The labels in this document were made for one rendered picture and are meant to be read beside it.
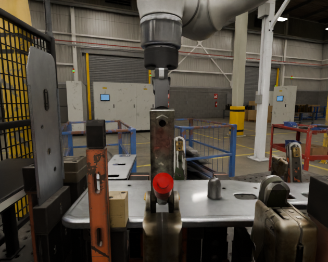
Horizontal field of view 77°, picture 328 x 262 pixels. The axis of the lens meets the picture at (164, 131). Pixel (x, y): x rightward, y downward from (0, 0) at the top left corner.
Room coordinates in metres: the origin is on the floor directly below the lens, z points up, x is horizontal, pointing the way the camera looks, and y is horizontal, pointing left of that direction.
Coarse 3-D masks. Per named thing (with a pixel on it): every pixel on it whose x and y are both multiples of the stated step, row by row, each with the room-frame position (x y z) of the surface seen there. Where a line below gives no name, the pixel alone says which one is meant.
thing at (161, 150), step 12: (156, 108) 0.33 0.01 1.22; (168, 108) 0.33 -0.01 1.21; (156, 120) 0.29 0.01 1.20; (168, 120) 0.29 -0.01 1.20; (156, 132) 0.30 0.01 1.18; (168, 132) 0.30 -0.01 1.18; (156, 144) 0.30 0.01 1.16; (168, 144) 0.30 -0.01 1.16; (156, 156) 0.30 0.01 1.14; (168, 156) 0.30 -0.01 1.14; (156, 168) 0.30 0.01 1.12; (168, 168) 0.31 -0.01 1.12; (168, 204) 0.32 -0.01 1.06
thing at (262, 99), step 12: (288, 0) 3.96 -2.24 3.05; (264, 12) 4.24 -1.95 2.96; (264, 24) 4.36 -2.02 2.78; (264, 36) 4.34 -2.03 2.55; (264, 48) 4.32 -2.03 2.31; (264, 60) 4.30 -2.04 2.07; (264, 72) 4.29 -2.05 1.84; (264, 84) 4.29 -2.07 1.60; (264, 96) 4.30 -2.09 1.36; (264, 108) 4.31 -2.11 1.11; (264, 120) 4.31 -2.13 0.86; (264, 132) 4.32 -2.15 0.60; (264, 144) 4.33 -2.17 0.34; (252, 156) 4.49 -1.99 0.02; (264, 156) 4.44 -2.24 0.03
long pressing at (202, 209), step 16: (128, 192) 0.49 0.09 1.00; (144, 192) 0.49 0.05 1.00; (192, 192) 0.49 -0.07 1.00; (224, 192) 0.49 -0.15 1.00; (240, 192) 0.49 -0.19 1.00; (256, 192) 0.49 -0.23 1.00; (304, 192) 0.49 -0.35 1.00; (80, 208) 0.41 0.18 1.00; (144, 208) 0.41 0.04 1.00; (160, 208) 0.41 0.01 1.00; (192, 208) 0.41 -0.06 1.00; (208, 208) 0.41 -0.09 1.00; (224, 208) 0.41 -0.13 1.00; (240, 208) 0.41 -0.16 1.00; (304, 208) 0.43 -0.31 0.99; (64, 224) 0.37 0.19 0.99; (80, 224) 0.36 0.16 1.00; (128, 224) 0.36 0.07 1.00; (192, 224) 0.36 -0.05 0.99; (208, 224) 0.36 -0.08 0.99; (224, 224) 0.36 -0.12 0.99; (240, 224) 0.36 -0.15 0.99
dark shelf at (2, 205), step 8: (8, 160) 0.68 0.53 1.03; (16, 160) 0.68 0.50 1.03; (24, 160) 0.68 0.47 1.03; (32, 160) 0.68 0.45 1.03; (0, 168) 0.59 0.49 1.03; (8, 168) 0.59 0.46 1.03; (16, 168) 0.59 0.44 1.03; (0, 176) 0.52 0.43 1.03; (8, 176) 0.52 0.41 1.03; (16, 176) 0.52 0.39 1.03; (0, 184) 0.47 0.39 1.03; (8, 184) 0.47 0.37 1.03; (16, 184) 0.47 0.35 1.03; (0, 192) 0.42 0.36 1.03; (8, 192) 0.42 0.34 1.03; (16, 192) 0.43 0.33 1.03; (24, 192) 0.46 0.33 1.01; (0, 200) 0.39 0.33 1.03; (8, 200) 0.41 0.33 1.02; (16, 200) 0.43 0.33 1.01; (0, 208) 0.38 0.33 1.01
